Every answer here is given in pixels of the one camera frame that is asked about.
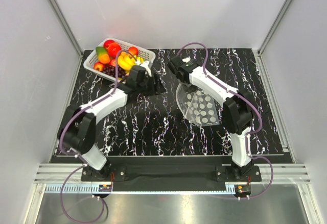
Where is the dark purple grape bunch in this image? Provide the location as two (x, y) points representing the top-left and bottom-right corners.
(102, 65), (126, 79)

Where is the aluminium front rail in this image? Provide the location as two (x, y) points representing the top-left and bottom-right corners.
(34, 164), (310, 194)

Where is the yellow banana bunch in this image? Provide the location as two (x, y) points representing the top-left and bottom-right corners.
(118, 52), (145, 72)

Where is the red apple back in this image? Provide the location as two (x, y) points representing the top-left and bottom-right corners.
(103, 39), (115, 49)

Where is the right connector board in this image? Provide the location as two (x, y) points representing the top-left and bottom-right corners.
(237, 184), (251, 193)

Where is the small red apple front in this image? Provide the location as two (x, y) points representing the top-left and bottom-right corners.
(94, 62), (105, 72)

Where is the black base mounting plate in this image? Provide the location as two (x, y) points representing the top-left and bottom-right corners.
(81, 156), (262, 193)

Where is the right aluminium frame post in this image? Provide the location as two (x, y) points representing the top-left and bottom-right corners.
(258, 0), (294, 56)

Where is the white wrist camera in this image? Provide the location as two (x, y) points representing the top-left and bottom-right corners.
(182, 58), (191, 63)
(140, 61), (152, 77)

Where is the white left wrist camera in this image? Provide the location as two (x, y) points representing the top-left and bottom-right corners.
(140, 61), (152, 77)

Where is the left aluminium frame post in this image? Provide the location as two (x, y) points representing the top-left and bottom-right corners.
(47, 0), (83, 56)

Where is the green orange mango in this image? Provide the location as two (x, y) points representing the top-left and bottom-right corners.
(95, 46), (108, 56)

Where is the aluminium frame post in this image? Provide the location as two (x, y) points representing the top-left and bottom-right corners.
(258, 0), (294, 56)
(47, 0), (83, 56)

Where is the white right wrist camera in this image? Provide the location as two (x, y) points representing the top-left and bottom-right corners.
(182, 58), (191, 63)

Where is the connector board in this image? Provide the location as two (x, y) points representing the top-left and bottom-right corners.
(237, 184), (251, 193)
(98, 183), (112, 192)

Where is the clear dotted zip top bag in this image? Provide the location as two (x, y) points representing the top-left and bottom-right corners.
(175, 84), (220, 127)

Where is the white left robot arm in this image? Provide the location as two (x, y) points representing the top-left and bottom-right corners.
(57, 65), (166, 181)

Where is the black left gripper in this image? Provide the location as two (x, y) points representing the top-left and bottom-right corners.
(136, 73), (166, 97)

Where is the left connector board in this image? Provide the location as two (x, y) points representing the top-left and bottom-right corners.
(98, 183), (112, 192)

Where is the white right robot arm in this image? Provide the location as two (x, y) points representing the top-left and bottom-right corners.
(168, 57), (253, 182)

